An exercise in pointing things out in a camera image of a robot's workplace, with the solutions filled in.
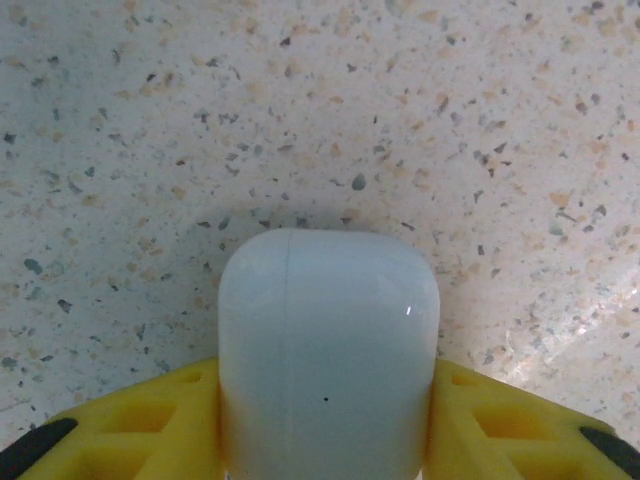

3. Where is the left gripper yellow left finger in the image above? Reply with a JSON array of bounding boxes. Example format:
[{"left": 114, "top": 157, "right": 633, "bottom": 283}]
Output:
[{"left": 0, "top": 357, "right": 226, "bottom": 480}]

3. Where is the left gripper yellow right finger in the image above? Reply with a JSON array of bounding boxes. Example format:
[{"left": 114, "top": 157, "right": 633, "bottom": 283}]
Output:
[{"left": 424, "top": 357, "right": 640, "bottom": 480}]

